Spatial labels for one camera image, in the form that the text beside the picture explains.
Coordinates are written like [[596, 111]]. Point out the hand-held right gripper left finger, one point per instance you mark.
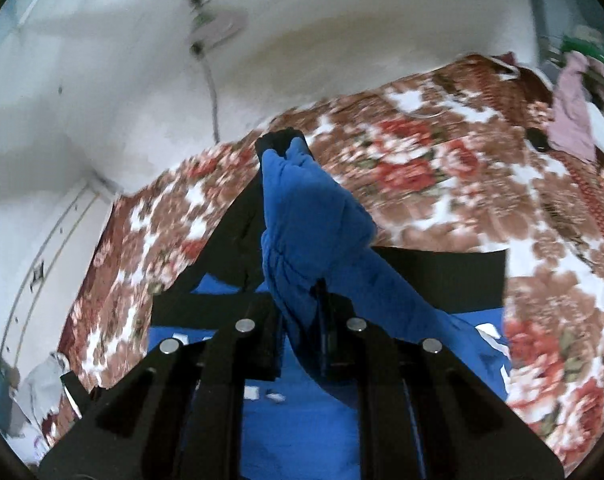
[[249, 220]]

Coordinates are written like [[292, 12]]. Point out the pink cloth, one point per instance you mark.
[[574, 110]]

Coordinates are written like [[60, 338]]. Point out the white grey cloth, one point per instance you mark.
[[39, 390]]

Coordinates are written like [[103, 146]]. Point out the small black object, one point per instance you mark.
[[536, 141]]

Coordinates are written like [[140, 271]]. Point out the white door with trim lines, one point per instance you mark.
[[47, 270]]

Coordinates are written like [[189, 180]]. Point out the green cloth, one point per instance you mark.
[[581, 45]]

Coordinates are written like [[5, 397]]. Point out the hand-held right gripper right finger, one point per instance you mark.
[[381, 360]]

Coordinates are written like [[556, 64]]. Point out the floral brown red blanket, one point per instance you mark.
[[431, 170]]

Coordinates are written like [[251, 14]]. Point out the blue and black jacket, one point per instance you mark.
[[312, 210]]

